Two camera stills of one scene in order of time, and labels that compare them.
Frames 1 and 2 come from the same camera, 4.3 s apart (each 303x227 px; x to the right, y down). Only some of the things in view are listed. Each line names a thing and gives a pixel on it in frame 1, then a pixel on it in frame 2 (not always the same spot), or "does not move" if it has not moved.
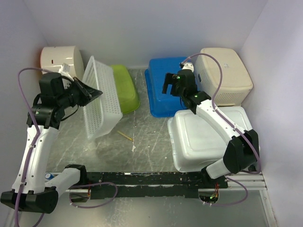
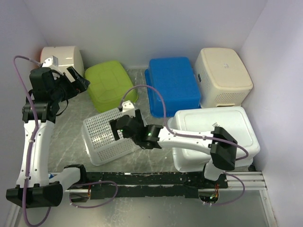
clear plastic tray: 102,112 -> 99,140
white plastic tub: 196,144 does not move
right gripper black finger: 168,80 -> 113,124
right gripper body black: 175,90 -> 138,117
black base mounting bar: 155,185 does not move
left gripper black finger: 91,93 -> 84,82
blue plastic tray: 163,105 does not move
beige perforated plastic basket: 236,82 does not move
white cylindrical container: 52,58 does not move
